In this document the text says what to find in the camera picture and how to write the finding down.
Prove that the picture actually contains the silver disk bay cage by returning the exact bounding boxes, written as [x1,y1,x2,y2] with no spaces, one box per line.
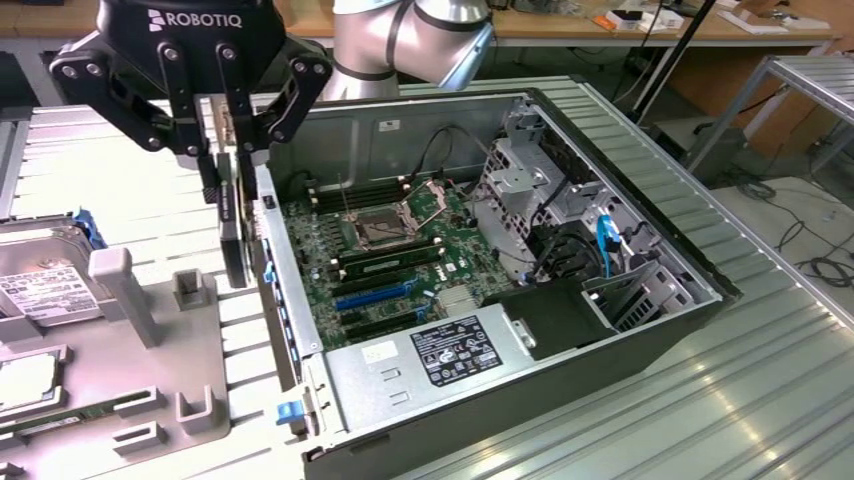
[477,137,602,261]

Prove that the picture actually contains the green Dell motherboard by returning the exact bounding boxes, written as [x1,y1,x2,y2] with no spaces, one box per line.
[280,182,536,351]

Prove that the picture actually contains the aluminium frame table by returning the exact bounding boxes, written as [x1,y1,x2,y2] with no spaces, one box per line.
[684,53,854,174]

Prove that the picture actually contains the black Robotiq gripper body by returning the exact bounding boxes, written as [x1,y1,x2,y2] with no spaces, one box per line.
[93,0,293,104]

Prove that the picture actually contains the grey parts rack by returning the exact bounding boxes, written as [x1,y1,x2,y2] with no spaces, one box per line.
[0,247,235,480]

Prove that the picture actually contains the black floor cable bundle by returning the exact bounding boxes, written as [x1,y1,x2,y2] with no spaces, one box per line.
[797,257,854,290]

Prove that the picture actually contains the blue SATA wire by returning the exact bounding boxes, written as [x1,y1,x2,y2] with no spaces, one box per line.
[596,212,621,280]

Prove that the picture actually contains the black looped wire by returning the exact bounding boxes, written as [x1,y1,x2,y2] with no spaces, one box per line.
[410,126,497,184]

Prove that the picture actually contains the green RAM stick in slot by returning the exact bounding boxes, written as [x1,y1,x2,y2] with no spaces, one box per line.
[341,246,440,278]

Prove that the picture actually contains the open black PC case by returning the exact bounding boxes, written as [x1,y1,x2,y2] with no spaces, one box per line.
[241,87,744,480]

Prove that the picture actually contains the graphics card with black shroud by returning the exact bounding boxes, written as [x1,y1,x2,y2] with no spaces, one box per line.
[211,93,266,290]

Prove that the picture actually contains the metal socket cover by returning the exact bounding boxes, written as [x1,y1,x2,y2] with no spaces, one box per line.
[397,179,456,226]

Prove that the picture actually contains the black wire bundle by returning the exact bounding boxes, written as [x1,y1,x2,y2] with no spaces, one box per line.
[524,224,606,286]

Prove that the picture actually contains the hard disk with blue rail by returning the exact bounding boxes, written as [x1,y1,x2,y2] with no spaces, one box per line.
[0,207,110,329]

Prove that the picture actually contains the flat white package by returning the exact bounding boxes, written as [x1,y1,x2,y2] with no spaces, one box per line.
[717,5,791,36]

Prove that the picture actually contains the CPU socket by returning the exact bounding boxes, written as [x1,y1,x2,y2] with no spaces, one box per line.
[344,207,420,251]

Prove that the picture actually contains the black box on floor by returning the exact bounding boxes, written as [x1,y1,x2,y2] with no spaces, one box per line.
[650,118,748,185]

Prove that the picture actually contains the CPU with silver lid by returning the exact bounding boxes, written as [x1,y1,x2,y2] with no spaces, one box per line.
[0,355,59,414]

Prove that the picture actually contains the orange and white box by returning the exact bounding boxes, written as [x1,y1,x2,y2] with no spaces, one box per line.
[596,10,644,34]

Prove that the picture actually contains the blue case latch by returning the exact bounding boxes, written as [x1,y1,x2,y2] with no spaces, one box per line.
[274,399,308,426]

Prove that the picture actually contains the blue expansion slot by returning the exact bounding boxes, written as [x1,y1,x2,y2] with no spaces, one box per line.
[336,288,414,311]

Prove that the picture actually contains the black expansion slot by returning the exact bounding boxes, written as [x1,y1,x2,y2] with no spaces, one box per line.
[330,278,410,300]
[340,308,421,327]
[344,319,424,342]

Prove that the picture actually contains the black plastic air shroud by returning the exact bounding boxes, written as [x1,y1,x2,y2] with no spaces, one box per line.
[480,284,620,362]

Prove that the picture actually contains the wooden desk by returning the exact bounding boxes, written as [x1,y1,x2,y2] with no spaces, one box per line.
[0,0,844,107]

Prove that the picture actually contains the thin locking lever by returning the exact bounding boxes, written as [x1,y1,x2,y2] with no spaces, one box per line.
[337,172,356,221]

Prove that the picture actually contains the silver chipset heatsink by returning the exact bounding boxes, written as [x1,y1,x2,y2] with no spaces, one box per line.
[437,287,481,309]

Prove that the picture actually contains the silver perforated drive bay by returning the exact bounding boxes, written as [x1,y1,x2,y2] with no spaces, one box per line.
[580,259,724,335]

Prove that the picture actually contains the black slanted pole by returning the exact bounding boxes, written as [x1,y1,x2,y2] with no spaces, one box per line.
[630,0,720,114]

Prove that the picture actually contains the silver power supply unit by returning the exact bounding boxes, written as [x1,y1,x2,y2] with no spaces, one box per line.
[324,304,540,434]

